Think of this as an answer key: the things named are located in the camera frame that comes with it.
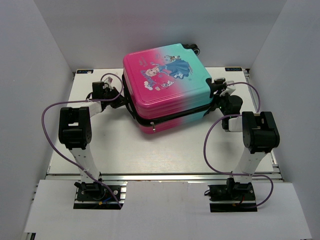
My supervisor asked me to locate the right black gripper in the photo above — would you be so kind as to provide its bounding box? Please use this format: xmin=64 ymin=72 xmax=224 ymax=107
xmin=211 ymin=89 xmax=232 ymax=117

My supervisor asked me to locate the teal suitcase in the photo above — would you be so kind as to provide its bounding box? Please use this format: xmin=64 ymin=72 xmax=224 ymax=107
xmin=123 ymin=43 xmax=226 ymax=134

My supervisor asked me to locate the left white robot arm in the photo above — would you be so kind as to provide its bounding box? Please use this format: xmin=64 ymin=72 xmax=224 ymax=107
xmin=58 ymin=77 xmax=122 ymax=200

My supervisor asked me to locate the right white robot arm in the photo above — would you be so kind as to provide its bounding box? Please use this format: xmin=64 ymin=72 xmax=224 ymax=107
xmin=210 ymin=83 xmax=280 ymax=200

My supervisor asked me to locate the right blue table label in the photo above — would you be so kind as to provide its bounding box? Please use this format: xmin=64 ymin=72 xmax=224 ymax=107
xmin=224 ymin=67 xmax=243 ymax=72

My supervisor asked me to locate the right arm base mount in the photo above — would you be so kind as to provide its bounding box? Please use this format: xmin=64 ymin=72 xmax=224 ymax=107
xmin=204 ymin=183 xmax=258 ymax=213

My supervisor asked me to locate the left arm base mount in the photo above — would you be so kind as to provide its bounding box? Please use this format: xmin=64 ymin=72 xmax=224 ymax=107
xmin=73 ymin=182 xmax=125 ymax=210

